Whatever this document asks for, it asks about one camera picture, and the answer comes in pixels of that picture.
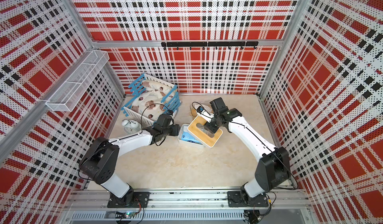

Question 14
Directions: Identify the blue tissue pack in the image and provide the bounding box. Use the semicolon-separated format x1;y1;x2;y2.
181;131;201;145

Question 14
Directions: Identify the white bamboo-lid tissue box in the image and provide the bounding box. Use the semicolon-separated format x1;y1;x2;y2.
188;116;223;148

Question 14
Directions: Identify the clear plastic tissue box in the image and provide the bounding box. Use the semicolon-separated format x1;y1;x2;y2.
190;102;212;118

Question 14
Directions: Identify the white plastic box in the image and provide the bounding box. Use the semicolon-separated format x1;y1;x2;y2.
177;124;204;148

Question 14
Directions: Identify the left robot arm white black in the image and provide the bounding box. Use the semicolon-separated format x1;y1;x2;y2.
79;114;181;200

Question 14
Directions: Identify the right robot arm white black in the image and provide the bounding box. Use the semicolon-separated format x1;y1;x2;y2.
196;98;292;199

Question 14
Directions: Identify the bear print cloth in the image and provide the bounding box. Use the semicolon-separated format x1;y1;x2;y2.
130;80;176;121

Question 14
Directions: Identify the blue white slatted crate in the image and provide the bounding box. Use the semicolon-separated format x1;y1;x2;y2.
121;74;182;127

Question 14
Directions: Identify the white alarm clock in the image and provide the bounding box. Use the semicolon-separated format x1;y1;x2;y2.
121;119;142;134

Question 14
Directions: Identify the green circuit board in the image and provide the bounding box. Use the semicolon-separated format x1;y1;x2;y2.
115;212;136;219

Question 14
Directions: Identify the black hook rail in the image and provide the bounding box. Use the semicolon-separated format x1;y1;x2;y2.
161;41;259;48

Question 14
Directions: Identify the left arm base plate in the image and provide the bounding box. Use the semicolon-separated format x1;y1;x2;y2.
107;191;150;209

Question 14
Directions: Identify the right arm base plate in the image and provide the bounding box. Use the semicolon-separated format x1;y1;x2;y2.
227;191;269;208

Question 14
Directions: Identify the white wire mesh shelf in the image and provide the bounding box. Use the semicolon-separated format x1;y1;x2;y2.
45;50;109;112

